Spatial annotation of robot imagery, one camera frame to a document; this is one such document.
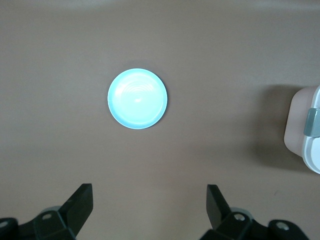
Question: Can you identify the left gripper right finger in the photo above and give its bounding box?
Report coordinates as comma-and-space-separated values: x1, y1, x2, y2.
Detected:
199, 184, 311, 240

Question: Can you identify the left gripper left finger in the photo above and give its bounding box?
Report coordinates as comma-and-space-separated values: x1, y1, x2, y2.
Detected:
0, 183, 94, 240

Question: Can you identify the white plastic container lid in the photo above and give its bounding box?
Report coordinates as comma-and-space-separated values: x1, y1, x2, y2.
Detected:
283, 84, 320, 175

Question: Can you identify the grey box latch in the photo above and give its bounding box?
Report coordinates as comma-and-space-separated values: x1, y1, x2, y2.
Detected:
303, 107, 320, 139

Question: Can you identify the light blue round plate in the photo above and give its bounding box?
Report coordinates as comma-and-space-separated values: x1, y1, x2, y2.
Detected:
107, 67, 169, 130

